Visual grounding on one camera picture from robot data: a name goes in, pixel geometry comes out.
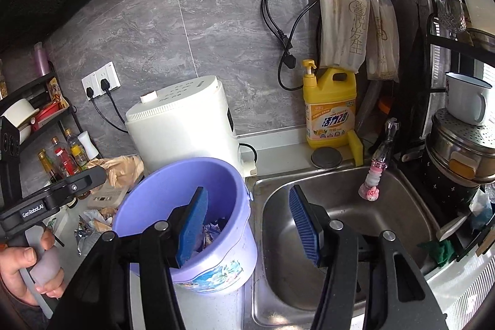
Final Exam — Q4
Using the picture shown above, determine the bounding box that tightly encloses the white ceramic spoon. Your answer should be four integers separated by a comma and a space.
436, 214, 470, 241

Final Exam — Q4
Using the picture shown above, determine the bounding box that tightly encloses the brown paper scrap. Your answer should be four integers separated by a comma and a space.
97, 213, 117, 234

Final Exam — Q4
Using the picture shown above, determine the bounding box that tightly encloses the white air fryer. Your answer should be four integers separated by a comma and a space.
125, 75, 258, 178

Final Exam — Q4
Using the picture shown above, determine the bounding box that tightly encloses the round metal sink lid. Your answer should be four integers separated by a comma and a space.
311, 148, 343, 169

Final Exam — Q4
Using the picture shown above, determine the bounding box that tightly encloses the faucet with pink filter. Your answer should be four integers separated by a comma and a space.
358, 117, 401, 202

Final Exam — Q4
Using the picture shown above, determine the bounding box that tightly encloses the red cap oil bottle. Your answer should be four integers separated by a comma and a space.
52, 137, 80, 178

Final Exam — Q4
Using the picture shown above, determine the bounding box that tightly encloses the yellow sponge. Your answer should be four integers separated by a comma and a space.
347, 130, 365, 167

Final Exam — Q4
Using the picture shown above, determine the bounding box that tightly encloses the black hanging power cable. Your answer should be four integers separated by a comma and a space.
261, 0, 323, 91

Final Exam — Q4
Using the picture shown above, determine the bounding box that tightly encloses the white paper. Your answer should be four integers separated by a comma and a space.
83, 209, 105, 228

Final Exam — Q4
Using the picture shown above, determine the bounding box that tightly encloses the silver foil wrapper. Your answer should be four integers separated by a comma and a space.
77, 224, 102, 255

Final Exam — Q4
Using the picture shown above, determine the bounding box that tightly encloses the black starred pot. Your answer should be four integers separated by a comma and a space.
420, 156, 480, 211

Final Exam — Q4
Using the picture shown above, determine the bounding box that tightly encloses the white enamel mug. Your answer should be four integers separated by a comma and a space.
445, 72, 493, 126

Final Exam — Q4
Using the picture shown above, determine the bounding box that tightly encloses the pink bottle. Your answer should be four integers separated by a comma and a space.
33, 42, 52, 77

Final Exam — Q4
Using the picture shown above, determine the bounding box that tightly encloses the black plug cable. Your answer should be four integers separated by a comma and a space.
85, 87, 129, 133
101, 79, 128, 124

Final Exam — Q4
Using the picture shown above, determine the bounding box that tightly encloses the clear plastic hose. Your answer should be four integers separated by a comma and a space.
355, 80, 383, 130

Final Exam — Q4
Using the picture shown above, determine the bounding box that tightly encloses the stainless steel steamer pot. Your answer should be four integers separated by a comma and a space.
425, 109, 495, 184

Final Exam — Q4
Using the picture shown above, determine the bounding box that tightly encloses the large plastic bag of chopsticks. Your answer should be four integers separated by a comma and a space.
317, 0, 372, 75

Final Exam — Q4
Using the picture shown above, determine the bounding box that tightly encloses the yellow cap green label bottle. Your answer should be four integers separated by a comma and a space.
64, 128, 89, 168

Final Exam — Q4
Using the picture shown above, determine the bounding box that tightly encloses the person's left hand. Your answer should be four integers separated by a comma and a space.
0, 227, 66, 306

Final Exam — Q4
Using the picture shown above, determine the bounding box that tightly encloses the white cap oil sprayer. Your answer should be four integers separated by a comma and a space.
77, 131, 100, 161

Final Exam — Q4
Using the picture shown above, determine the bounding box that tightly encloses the large white bowl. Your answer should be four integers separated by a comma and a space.
0, 98, 39, 130

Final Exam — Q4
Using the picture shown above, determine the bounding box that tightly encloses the cream kettle heating base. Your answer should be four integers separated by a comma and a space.
86, 183, 129, 210

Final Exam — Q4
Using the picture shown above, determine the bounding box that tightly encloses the purple plastic bucket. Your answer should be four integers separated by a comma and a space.
112, 157, 258, 294

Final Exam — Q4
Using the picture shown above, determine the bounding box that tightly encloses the dark soy sauce bottle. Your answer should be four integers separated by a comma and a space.
37, 148, 62, 184

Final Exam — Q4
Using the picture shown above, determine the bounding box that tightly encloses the yellow snack packet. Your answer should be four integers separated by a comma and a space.
46, 77, 70, 110

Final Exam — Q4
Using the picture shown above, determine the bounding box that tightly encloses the purple foil wrapper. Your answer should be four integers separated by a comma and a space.
195, 218, 229, 253

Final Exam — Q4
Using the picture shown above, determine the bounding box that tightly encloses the yellow detergent pump bottle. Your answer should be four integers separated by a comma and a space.
302, 59, 357, 150

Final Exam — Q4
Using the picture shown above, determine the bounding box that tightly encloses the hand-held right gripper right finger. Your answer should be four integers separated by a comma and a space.
289, 185, 451, 330

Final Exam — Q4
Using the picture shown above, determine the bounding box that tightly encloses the glass goblet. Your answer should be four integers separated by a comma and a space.
436, 0, 467, 41

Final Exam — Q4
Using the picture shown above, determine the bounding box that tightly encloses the stainless steel sink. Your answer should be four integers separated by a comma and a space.
251, 165, 465, 328

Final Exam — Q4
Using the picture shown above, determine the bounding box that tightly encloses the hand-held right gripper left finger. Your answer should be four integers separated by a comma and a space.
46, 186, 209, 330

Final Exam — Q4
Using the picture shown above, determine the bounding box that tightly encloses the person's left forearm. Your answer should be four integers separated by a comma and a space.
0, 289, 51, 330

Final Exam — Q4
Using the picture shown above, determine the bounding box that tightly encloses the small plastic bag of chopsticks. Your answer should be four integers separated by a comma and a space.
365, 0, 400, 82

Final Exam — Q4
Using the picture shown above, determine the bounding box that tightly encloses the brown paper bag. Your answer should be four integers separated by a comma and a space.
87, 154, 144, 188

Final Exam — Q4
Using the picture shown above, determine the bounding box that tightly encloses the white wall socket panel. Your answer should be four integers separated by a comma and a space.
81, 70, 103, 99
95, 61, 120, 91

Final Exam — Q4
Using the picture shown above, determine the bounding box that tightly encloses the red plastic container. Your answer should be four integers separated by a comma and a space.
30, 102, 58, 131

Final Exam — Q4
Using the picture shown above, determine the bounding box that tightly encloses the black corner shelf rack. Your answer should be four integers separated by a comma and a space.
0, 61, 84, 199

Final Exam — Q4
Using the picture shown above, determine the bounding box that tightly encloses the green cloth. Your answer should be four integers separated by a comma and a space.
418, 239, 457, 267

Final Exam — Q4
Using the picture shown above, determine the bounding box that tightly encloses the black dish rack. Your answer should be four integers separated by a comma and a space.
398, 0, 495, 261

